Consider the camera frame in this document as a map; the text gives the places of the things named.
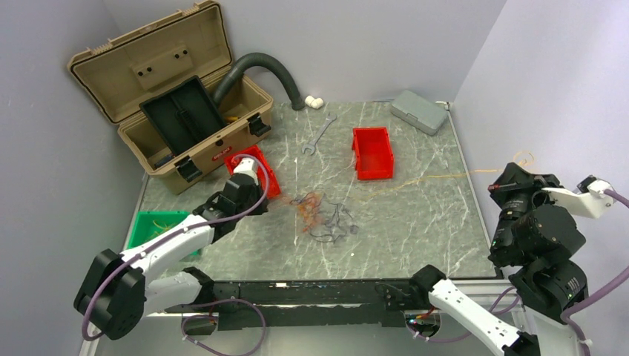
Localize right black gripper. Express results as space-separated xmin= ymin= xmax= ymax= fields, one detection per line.
xmin=485 ymin=160 xmax=567 ymax=254

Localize yellow cables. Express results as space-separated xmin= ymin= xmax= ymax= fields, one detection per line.
xmin=353 ymin=150 xmax=536 ymax=203

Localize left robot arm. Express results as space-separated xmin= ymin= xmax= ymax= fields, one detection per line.
xmin=73 ymin=168 xmax=269 ymax=341

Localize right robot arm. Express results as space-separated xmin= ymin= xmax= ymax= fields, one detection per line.
xmin=408 ymin=162 xmax=587 ymax=355

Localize grey plastic case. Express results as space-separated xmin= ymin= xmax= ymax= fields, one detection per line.
xmin=390 ymin=90 xmax=448 ymax=136

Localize red bin right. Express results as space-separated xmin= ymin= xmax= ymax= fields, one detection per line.
xmin=352 ymin=127 xmax=395 ymax=181

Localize steel open-end wrench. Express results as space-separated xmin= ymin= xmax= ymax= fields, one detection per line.
xmin=301 ymin=113 xmax=337 ymax=155

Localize white pipe fitting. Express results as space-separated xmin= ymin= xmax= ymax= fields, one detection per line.
xmin=304 ymin=96 xmax=325 ymax=110

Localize red bin near toolbox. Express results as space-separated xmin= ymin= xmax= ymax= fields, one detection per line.
xmin=223 ymin=145 xmax=281 ymax=200

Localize black toolbox tray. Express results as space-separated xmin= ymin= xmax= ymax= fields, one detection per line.
xmin=139 ymin=76 xmax=227 ymax=156

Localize green plastic bin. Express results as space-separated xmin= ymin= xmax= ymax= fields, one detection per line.
xmin=125 ymin=211 xmax=189 ymax=250

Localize tan open toolbox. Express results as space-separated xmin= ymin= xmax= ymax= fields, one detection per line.
xmin=67 ymin=1 xmax=273 ymax=194

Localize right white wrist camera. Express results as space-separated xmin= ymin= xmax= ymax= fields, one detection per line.
xmin=542 ymin=176 xmax=616 ymax=219

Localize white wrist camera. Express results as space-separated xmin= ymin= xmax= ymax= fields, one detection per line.
xmin=542 ymin=176 xmax=616 ymax=219
xmin=231 ymin=157 xmax=260 ymax=185

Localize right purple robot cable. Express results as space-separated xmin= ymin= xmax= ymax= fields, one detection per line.
xmin=406 ymin=188 xmax=629 ymax=356

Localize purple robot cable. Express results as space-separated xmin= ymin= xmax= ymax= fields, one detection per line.
xmin=80 ymin=154 xmax=272 ymax=356
xmin=406 ymin=188 xmax=629 ymax=356

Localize black aluminium base frame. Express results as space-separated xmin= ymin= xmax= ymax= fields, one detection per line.
xmin=88 ymin=268 xmax=522 ymax=340

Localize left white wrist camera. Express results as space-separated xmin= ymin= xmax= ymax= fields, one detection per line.
xmin=231 ymin=157 xmax=260 ymax=185

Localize black corrugated hose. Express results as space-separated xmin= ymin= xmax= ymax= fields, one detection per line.
xmin=212 ymin=52 xmax=306 ymax=111

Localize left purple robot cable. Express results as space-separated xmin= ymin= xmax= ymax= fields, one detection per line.
xmin=80 ymin=154 xmax=272 ymax=356

